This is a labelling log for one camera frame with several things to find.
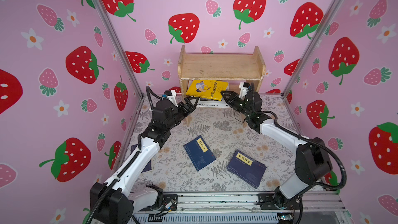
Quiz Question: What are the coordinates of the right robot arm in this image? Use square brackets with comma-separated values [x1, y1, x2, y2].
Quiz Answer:
[221, 91, 333, 209]

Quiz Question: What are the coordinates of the blue book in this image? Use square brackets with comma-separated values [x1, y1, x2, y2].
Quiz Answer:
[227, 150, 267, 189]
[183, 135, 216, 171]

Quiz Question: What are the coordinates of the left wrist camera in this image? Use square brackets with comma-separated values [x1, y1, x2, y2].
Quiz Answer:
[162, 90, 177, 106]

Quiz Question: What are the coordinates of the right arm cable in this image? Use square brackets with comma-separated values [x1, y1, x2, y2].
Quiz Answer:
[233, 82, 347, 191]

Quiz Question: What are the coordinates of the wooden two-tier shelf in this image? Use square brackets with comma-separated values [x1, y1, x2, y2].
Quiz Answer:
[177, 45, 267, 128]

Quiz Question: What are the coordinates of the dark purple book left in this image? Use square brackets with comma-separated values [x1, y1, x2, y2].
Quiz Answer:
[130, 144, 152, 173]

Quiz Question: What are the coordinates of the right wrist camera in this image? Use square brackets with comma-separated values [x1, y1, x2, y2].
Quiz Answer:
[239, 82, 250, 99]

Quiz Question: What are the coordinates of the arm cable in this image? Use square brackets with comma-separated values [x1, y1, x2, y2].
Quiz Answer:
[85, 86, 164, 224]
[233, 82, 347, 191]

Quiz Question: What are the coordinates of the white hardcover book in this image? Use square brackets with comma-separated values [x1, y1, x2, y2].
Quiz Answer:
[197, 98, 230, 108]

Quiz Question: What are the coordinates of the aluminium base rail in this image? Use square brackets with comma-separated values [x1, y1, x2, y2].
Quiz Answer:
[121, 191, 354, 224]

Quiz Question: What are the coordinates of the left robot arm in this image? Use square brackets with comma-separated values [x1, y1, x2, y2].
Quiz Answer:
[86, 98, 199, 224]

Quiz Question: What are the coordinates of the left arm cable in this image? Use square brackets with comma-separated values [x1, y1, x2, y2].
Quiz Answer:
[85, 86, 164, 224]

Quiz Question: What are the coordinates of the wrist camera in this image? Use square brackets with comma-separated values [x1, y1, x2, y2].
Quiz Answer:
[162, 90, 177, 106]
[239, 82, 250, 99]

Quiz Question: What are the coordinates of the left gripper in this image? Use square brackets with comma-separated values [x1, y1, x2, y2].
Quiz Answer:
[164, 97, 197, 133]

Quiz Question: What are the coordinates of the yellow cartoon cover book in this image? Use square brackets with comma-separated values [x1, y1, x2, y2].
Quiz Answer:
[186, 80, 229, 101]

